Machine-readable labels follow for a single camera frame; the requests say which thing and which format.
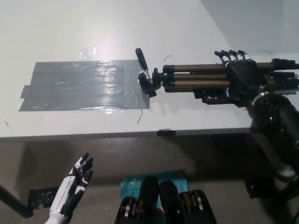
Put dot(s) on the black slanted table leg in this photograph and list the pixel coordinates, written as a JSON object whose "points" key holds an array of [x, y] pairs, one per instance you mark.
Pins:
{"points": [[12, 201]]}

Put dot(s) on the grey duct tape patch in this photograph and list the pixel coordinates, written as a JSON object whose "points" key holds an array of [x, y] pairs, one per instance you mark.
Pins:
{"points": [[84, 85]]}

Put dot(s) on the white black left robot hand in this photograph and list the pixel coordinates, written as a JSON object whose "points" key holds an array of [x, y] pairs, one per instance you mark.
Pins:
{"points": [[70, 186]]}

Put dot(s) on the black tape square patch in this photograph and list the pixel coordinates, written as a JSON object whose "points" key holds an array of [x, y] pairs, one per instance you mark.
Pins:
{"points": [[215, 99]]}

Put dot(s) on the grey round base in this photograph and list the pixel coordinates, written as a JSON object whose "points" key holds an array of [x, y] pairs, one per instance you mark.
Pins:
{"points": [[285, 171]]}

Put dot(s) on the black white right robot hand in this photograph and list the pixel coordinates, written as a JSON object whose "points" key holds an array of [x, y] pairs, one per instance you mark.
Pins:
{"points": [[240, 72]]}

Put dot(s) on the teal router box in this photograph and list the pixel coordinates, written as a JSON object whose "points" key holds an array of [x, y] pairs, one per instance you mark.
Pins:
{"points": [[130, 186]]}

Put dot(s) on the black bronze tripod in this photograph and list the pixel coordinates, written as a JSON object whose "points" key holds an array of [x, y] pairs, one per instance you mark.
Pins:
{"points": [[194, 75]]}

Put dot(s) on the small black edge tape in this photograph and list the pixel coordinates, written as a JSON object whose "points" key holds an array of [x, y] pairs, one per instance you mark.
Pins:
{"points": [[166, 132]]}

